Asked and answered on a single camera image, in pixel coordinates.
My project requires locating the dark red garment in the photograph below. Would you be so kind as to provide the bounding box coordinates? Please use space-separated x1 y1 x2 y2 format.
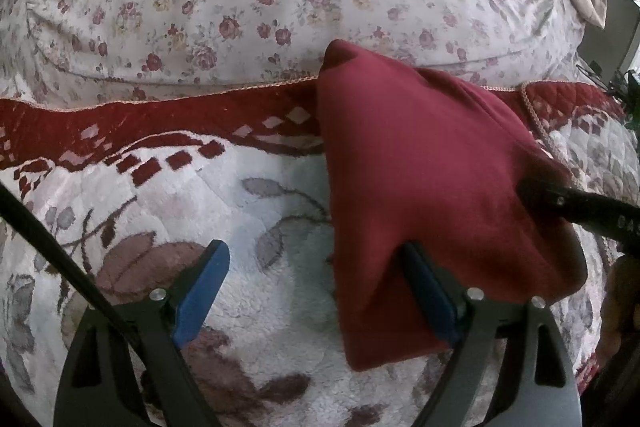
317 40 587 371

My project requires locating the red and white plush blanket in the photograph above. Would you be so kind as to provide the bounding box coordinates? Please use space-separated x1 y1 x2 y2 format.
1 80 639 426

